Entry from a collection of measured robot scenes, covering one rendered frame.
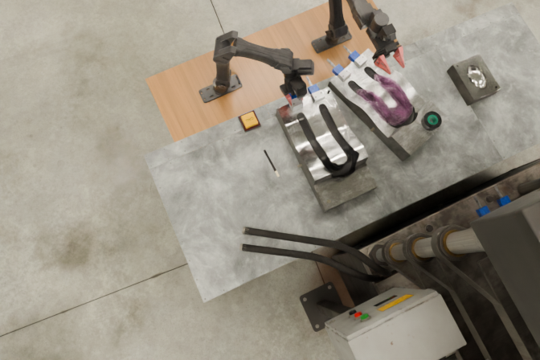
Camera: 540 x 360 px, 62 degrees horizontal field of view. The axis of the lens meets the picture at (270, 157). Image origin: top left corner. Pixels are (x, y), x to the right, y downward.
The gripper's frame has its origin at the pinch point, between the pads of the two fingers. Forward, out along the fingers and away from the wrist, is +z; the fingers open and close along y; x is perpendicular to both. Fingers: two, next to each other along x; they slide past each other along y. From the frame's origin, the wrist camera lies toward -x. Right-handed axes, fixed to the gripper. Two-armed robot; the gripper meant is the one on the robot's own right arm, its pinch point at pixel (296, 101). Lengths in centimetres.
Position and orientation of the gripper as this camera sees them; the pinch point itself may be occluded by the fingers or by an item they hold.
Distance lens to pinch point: 199.5
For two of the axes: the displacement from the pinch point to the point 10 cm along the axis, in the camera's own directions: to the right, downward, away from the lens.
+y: 9.1, -4.0, 1.3
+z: 1.9, 6.7, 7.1
